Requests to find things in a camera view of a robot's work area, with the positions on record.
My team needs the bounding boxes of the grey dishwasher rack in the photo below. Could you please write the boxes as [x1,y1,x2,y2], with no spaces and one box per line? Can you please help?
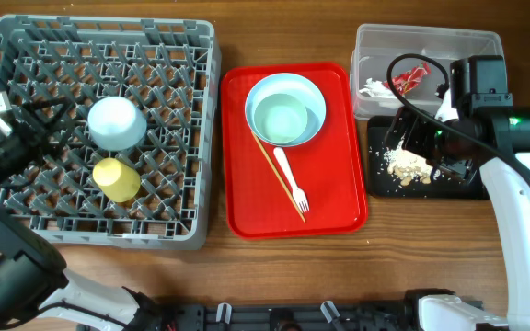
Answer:
[0,15,221,250]

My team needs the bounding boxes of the large light blue plate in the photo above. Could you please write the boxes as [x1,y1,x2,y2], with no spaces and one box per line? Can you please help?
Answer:
[245,73,327,147]

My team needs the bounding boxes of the red snack wrapper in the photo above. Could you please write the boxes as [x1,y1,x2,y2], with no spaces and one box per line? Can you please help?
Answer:
[392,62,431,96]

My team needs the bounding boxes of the rice and peanut leftovers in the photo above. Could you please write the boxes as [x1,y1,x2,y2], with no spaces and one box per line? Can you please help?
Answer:
[383,141,442,187]

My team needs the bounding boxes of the white plastic fork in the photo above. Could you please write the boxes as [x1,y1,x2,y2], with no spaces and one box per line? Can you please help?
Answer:
[273,147,309,213]

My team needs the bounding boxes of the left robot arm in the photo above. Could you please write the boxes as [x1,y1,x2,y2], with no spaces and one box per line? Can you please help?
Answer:
[0,98,167,330]

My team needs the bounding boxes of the yellow plastic cup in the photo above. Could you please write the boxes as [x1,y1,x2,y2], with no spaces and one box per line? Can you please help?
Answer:
[93,158,141,202]

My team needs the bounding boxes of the light green bowl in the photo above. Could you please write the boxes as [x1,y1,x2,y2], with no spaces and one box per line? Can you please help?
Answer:
[253,94,308,144]

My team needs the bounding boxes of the clear plastic bin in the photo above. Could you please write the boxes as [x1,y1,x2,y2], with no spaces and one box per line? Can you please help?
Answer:
[350,23,503,120]

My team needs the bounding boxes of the wooden chopstick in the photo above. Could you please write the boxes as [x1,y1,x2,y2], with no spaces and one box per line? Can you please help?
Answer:
[251,132,306,223]

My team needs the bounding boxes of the crumpled white tissue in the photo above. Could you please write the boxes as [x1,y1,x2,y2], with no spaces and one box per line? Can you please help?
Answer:
[359,78,396,99]

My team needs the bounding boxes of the black food waste tray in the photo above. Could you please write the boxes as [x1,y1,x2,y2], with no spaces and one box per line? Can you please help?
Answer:
[366,116,489,200]

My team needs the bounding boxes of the red plastic tray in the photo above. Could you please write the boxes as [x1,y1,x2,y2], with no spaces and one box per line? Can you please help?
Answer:
[221,62,368,240]

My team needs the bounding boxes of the small light blue saucer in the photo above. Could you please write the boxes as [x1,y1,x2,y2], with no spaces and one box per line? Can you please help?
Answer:
[87,97,147,151]

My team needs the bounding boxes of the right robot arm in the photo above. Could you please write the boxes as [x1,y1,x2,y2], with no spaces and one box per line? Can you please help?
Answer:
[386,107,530,330]

